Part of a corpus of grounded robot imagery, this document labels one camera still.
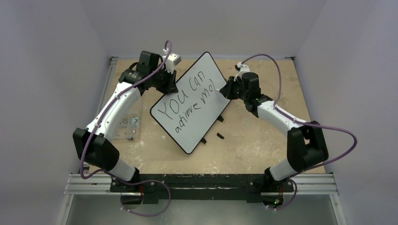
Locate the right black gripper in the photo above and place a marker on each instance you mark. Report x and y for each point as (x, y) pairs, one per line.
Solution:
(231, 88)

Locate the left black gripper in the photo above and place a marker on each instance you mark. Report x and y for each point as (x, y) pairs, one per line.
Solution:
(170, 87)

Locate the white whiteboard black frame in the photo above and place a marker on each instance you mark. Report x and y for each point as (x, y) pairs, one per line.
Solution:
(188, 115)

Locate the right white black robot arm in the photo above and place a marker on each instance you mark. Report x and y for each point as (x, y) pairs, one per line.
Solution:
(306, 146)

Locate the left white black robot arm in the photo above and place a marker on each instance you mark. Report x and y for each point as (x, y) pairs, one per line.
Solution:
(93, 143)

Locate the clear plastic screw box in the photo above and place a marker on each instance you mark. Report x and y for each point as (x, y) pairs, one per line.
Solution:
(129, 125)

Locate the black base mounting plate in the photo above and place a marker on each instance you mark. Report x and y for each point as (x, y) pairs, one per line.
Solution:
(252, 188)

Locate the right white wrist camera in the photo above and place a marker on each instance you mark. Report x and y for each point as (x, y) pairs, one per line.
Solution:
(241, 69)

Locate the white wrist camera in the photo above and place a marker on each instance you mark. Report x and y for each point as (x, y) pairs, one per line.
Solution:
(171, 62)
(241, 69)

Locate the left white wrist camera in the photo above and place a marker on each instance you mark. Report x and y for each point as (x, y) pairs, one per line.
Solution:
(171, 62)

